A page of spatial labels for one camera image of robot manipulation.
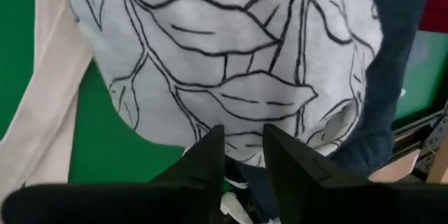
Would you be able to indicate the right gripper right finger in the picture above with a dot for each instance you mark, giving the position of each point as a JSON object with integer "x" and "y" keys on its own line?
{"x": 332, "y": 203}

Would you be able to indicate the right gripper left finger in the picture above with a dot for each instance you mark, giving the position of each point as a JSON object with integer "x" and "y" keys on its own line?
{"x": 157, "y": 203}

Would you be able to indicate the navy garment with white tag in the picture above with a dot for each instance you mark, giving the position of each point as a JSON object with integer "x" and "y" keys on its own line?
{"x": 385, "y": 77}

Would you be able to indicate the small white cloth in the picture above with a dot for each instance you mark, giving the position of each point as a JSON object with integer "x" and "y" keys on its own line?
{"x": 210, "y": 42}

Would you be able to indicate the red plastic laundry basket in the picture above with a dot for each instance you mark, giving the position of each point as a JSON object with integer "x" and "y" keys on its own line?
{"x": 437, "y": 0}

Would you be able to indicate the green table mat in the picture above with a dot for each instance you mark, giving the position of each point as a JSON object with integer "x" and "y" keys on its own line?
{"x": 105, "y": 140}

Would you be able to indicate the white printed tote bag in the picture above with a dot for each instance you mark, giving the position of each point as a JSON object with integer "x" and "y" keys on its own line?
{"x": 45, "y": 94}

